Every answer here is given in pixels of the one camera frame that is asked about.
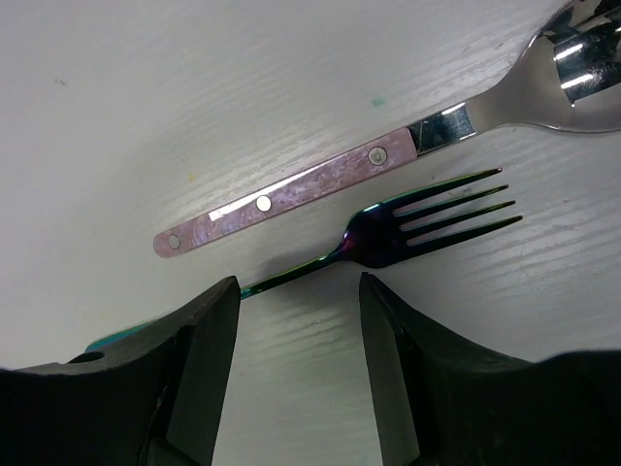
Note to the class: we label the iridescent spoon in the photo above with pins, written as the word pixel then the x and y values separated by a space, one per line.
pixel 566 79

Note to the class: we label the iridescent fork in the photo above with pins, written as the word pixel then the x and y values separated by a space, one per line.
pixel 381 235

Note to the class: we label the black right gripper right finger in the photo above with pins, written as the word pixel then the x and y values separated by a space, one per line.
pixel 442 399

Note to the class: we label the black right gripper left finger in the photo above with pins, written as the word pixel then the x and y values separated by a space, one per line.
pixel 154 397

